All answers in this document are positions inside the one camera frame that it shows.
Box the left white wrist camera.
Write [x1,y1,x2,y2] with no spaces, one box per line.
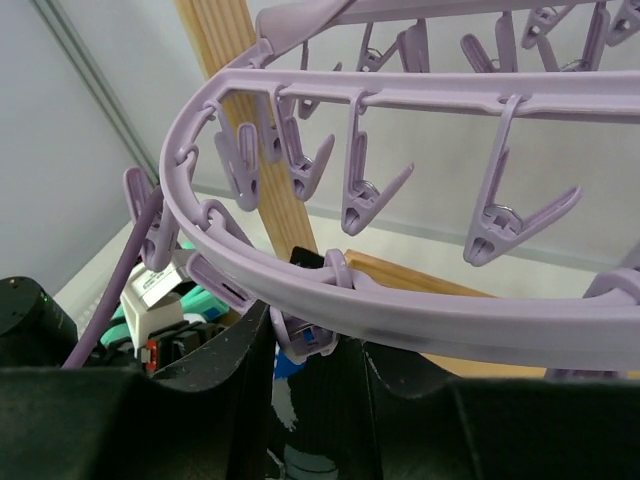
[120,249,194,351]

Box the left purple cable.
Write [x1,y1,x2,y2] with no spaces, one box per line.
[60,185,166,371]

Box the purple round clip hanger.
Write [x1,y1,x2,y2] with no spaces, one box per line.
[122,0,640,381]

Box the wooden rack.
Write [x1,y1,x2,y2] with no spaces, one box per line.
[175,1,545,378]

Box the black sport sock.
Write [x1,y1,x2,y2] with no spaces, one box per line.
[264,244,381,480]

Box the mint green sock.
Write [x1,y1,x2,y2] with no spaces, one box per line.
[100,243,229,346]

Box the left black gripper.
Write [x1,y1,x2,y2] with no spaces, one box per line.
[1,277,222,375]

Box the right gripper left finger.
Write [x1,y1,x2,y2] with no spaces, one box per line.
[1,302,275,479]

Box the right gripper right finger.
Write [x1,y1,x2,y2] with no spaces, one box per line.
[339,339,639,479]

